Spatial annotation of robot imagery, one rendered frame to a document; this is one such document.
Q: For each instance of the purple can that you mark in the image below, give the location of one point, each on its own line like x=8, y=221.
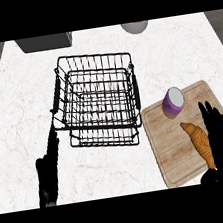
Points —
x=173, y=102

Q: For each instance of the grey round pot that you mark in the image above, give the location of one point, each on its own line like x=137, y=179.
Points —
x=135, y=27

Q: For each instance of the wooden cutting board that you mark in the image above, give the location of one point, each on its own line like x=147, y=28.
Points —
x=176, y=147

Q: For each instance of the golden brown croissant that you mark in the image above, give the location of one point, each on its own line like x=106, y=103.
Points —
x=199, y=142

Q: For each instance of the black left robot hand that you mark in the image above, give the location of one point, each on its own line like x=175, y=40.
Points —
x=48, y=170

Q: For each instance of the dark grey box appliance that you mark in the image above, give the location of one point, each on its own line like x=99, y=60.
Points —
x=46, y=42

